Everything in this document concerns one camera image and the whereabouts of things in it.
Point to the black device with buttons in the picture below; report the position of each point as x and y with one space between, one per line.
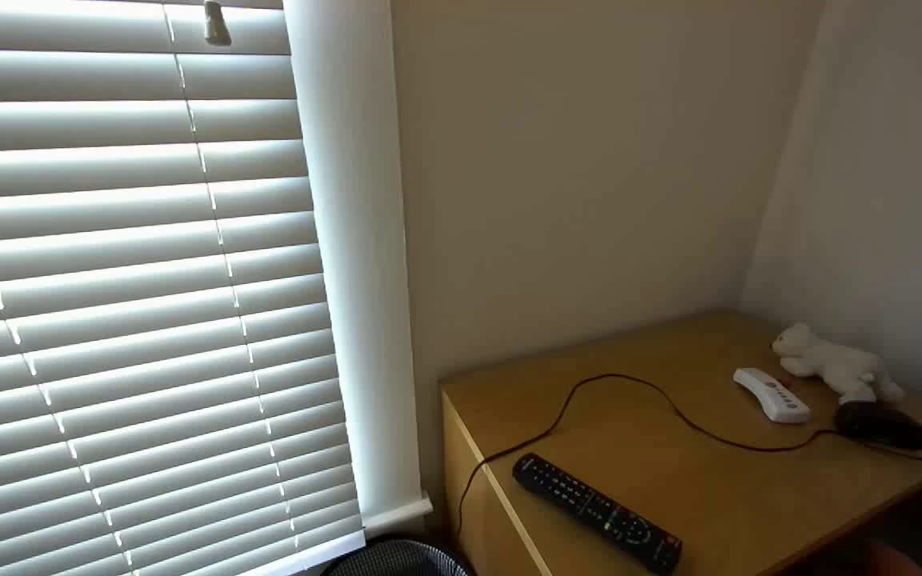
877 423

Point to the light wooden desk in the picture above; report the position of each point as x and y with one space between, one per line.
643 470

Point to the long black tv remote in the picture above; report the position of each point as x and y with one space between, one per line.
595 510

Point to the black waste bin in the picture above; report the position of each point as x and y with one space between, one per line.
398 557

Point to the small white remote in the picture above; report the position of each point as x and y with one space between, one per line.
774 395

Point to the white slatted window blinds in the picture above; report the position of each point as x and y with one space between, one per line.
109 321

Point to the white window frame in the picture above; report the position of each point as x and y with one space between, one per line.
360 267

